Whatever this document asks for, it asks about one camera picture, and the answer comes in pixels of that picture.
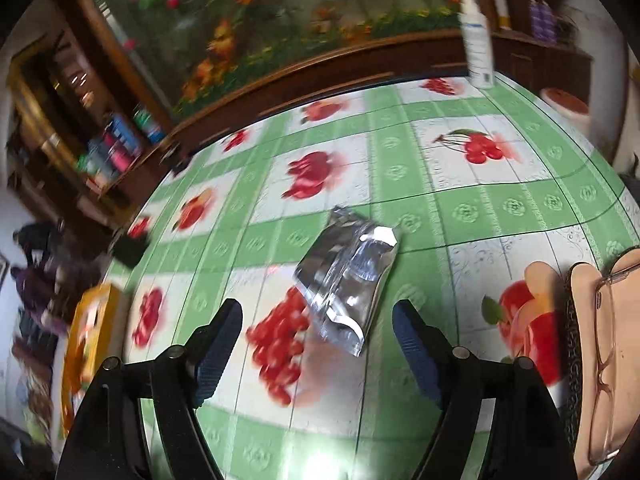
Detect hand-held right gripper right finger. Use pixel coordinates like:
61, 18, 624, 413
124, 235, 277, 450
391, 299, 576, 480

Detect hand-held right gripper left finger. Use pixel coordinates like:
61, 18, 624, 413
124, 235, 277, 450
54, 298, 244, 480

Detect silver foil packet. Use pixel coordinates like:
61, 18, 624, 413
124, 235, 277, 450
292, 205, 403, 358

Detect yellow cardboard box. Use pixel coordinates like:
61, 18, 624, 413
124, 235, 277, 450
60, 282, 126, 441

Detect large black box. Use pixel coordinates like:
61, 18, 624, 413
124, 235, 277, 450
112, 230, 151, 270

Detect dark patterned glasses case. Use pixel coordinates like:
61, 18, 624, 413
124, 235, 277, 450
564, 247, 640, 480

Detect chair with purple cloth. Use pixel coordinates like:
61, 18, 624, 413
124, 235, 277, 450
10, 220, 101, 341

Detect pink framed glasses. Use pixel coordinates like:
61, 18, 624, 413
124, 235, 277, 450
585, 255, 640, 467

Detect small black box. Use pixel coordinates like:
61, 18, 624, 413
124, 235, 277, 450
160, 145, 193, 173

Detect pink bottle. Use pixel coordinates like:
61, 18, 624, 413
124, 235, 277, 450
105, 147, 132, 171

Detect blue thermos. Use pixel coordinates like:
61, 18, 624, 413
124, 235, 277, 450
107, 115, 141, 158

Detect white bucket with red lid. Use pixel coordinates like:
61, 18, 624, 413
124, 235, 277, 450
540, 87, 593, 133

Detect wooden display cabinet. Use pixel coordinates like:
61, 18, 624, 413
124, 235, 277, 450
5, 10, 176, 241

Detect white spray bottle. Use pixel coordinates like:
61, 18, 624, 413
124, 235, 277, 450
457, 0, 496, 90

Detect purple bottle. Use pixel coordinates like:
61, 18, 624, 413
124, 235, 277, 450
542, 2, 558, 43
529, 0, 546, 41

